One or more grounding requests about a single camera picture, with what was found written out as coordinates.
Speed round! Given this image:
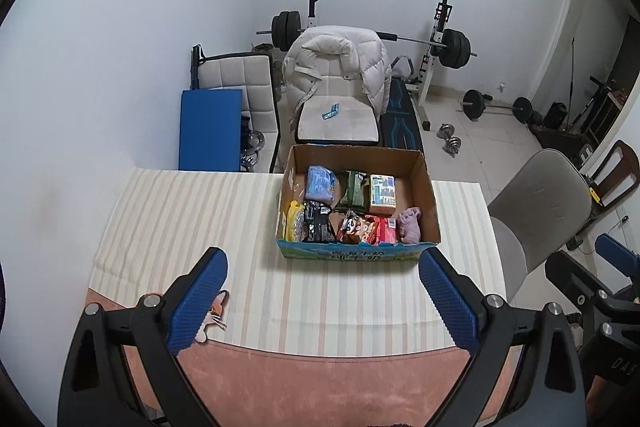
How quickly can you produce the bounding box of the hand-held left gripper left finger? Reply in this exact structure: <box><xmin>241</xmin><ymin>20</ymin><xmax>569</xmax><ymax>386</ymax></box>
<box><xmin>59</xmin><ymin>247</ymin><xmax>229</xmax><ymax>427</ymax></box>

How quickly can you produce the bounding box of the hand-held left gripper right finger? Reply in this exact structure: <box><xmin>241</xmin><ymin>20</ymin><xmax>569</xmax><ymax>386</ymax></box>
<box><xmin>419</xmin><ymin>248</ymin><xmax>587</xmax><ymax>427</ymax></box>

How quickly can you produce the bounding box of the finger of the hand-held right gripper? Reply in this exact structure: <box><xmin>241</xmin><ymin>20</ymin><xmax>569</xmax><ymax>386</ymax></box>
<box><xmin>545</xmin><ymin>251</ymin><xmax>621</xmax><ymax>308</ymax></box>
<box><xmin>594</xmin><ymin>233</ymin><xmax>640</xmax><ymax>280</ymax></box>

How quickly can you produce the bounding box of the red snack packet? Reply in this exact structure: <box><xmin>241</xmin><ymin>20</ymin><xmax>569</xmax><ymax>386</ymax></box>
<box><xmin>370</xmin><ymin>216</ymin><xmax>401</xmax><ymax>244</ymax></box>

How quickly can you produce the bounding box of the orange snack packet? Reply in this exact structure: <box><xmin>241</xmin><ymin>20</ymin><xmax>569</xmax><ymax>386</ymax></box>
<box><xmin>337</xmin><ymin>211</ymin><xmax>376</xmax><ymax>244</ymax></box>

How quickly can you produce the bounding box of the yellow mesh scrubber packet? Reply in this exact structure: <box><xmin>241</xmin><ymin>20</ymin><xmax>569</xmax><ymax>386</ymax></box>
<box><xmin>282</xmin><ymin>200</ymin><xmax>306</xmax><ymax>242</ymax></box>

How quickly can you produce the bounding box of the white and blue packet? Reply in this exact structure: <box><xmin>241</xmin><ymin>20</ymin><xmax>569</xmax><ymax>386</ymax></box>
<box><xmin>369</xmin><ymin>174</ymin><xmax>398</xmax><ymax>214</ymax></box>

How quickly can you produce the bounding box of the printed cardboard box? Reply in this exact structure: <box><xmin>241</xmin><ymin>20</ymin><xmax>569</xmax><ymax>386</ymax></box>
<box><xmin>275</xmin><ymin>143</ymin><xmax>442</xmax><ymax>262</ymax></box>

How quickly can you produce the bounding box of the black snack packet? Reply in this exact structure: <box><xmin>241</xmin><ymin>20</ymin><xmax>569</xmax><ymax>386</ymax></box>
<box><xmin>302</xmin><ymin>201</ymin><xmax>337</xmax><ymax>243</ymax></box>

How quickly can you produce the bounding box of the green snack packet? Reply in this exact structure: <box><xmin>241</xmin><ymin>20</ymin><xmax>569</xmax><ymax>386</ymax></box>
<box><xmin>334</xmin><ymin>170</ymin><xmax>371</xmax><ymax>212</ymax></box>

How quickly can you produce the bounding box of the blue tissue packet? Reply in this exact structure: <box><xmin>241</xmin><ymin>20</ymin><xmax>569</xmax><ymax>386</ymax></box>
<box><xmin>305</xmin><ymin>165</ymin><xmax>337</xmax><ymax>204</ymax></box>

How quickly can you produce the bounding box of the person's right forearm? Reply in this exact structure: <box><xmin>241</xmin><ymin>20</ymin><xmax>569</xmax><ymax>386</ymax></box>
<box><xmin>585</xmin><ymin>377</ymin><xmax>621</xmax><ymax>427</ymax></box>

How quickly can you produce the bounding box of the striped pink-bordered tablecloth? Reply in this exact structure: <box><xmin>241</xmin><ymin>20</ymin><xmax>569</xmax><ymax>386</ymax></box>
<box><xmin>87</xmin><ymin>167</ymin><xmax>521</xmax><ymax>427</ymax></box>

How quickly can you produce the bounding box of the dark wooden chair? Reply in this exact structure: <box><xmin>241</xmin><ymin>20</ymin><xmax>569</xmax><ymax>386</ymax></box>
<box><xmin>582</xmin><ymin>139</ymin><xmax>640</xmax><ymax>208</ymax></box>

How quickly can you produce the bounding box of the grey shell chair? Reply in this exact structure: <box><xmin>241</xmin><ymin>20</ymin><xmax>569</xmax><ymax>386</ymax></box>
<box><xmin>487</xmin><ymin>149</ymin><xmax>593</xmax><ymax>308</ymax></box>

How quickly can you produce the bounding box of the dark wooden bench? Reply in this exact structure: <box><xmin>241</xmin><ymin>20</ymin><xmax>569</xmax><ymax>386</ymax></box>
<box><xmin>530</xmin><ymin>122</ymin><xmax>601</xmax><ymax>158</ymax></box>

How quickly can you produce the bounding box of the black bag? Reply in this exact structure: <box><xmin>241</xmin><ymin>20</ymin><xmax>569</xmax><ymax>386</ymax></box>
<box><xmin>542</xmin><ymin>102</ymin><xmax>569</xmax><ymax>130</ymax></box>

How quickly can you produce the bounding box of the black metal rack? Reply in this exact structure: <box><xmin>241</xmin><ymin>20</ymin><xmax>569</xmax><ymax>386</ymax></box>
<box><xmin>570</xmin><ymin>76</ymin><xmax>628</xmax><ymax>142</ymax></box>

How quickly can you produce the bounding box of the blue foam mat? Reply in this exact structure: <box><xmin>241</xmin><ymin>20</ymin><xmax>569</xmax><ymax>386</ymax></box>
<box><xmin>178</xmin><ymin>88</ymin><xmax>244</xmax><ymax>172</ymax></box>

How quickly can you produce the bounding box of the long dark pole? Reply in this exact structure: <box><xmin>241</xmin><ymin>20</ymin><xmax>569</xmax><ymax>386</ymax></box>
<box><xmin>567</xmin><ymin>38</ymin><xmax>577</xmax><ymax>118</ymax></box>

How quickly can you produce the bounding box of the black and blue weight bench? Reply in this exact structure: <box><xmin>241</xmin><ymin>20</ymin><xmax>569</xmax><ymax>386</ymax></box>
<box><xmin>382</xmin><ymin>55</ymin><xmax>433</xmax><ymax>150</ymax></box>

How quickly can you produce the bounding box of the short floor barbell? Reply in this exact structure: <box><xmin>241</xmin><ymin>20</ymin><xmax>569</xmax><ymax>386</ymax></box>
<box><xmin>460</xmin><ymin>89</ymin><xmax>533</xmax><ymax>124</ymax></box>

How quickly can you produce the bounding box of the white padded chair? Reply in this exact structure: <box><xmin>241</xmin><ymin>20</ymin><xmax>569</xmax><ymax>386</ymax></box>
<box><xmin>295</xmin><ymin>72</ymin><xmax>381</xmax><ymax>145</ymax></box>

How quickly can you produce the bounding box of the white quilted chair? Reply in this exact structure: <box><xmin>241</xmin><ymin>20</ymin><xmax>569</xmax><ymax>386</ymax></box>
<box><xmin>190</xmin><ymin>44</ymin><xmax>281</xmax><ymax>172</ymax></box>

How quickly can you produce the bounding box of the black plate barbell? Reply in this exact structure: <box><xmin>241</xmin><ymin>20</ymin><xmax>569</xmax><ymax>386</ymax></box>
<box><xmin>256</xmin><ymin>11</ymin><xmax>478</xmax><ymax>71</ymax></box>

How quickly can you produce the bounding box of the white puffer jacket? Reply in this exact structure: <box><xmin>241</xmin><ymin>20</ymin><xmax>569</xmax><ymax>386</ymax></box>
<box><xmin>282</xmin><ymin>26</ymin><xmax>393</xmax><ymax>128</ymax></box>

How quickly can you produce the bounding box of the white barbell rack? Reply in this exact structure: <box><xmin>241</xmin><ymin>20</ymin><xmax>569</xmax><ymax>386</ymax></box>
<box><xmin>306</xmin><ymin>0</ymin><xmax>451</xmax><ymax>130</ymax></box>

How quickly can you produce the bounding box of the black power cable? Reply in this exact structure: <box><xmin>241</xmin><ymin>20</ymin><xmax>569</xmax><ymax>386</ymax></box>
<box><xmin>565</xmin><ymin>216</ymin><xmax>631</xmax><ymax>253</ymax></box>

